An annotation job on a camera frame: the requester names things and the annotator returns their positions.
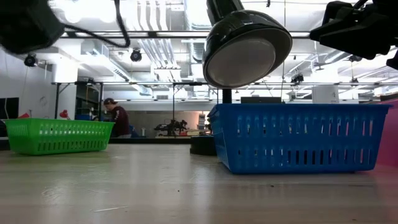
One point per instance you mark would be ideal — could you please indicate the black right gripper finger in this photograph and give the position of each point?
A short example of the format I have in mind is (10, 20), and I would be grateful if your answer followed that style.
(357, 34)
(337, 12)

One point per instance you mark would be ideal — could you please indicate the background black robot arm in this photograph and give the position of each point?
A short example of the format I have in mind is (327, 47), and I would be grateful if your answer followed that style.
(171, 127)

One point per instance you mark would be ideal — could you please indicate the pink plastic bin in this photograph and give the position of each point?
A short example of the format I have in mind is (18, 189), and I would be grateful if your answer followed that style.
(388, 140)

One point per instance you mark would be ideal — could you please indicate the black ceiling spotlight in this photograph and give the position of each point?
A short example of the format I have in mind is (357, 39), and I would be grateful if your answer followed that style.
(30, 60)
(136, 55)

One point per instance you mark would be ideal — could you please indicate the white rectangular container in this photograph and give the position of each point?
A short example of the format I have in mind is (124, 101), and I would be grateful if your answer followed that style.
(325, 95)

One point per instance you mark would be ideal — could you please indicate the blue plastic basket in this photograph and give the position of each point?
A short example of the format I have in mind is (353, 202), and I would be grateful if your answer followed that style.
(311, 109)

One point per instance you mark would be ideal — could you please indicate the black gooseneck desk lamp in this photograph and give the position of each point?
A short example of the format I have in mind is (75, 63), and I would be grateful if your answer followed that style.
(245, 31)

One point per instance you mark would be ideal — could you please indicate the small red lamp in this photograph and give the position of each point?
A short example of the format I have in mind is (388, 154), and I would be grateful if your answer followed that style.
(64, 114)

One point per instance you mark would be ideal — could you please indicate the green plastic basket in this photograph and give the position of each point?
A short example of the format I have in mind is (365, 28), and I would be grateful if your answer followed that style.
(59, 122)

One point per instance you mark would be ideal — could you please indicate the black rectangular box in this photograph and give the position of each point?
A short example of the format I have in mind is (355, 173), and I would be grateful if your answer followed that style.
(261, 100)

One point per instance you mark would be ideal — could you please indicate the person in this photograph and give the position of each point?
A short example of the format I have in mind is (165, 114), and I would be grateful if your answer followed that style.
(119, 121)

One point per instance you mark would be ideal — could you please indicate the black wall monitor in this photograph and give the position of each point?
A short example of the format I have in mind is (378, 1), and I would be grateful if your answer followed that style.
(8, 108)

